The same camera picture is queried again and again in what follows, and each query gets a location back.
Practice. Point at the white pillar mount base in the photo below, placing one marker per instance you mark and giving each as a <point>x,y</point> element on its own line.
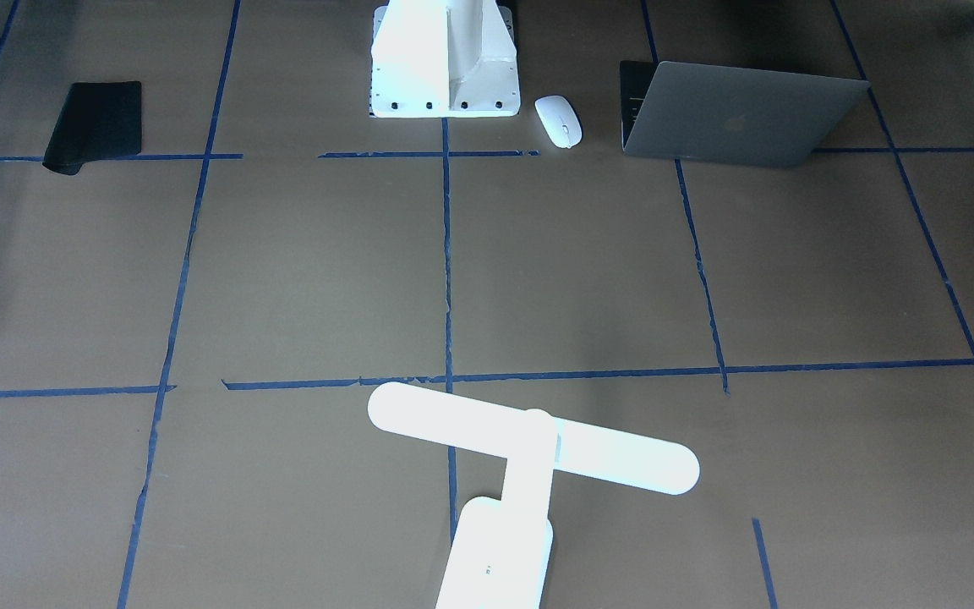
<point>433,59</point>

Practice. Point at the white desk lamp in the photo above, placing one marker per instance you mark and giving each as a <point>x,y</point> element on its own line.
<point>501,548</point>

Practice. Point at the black mouse pad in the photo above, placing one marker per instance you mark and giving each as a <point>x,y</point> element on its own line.
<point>98,121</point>

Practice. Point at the white computer mouse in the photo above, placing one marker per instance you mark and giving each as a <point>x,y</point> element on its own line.
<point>560,121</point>

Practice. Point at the grey laptop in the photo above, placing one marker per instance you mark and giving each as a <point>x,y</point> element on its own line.
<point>721,114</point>

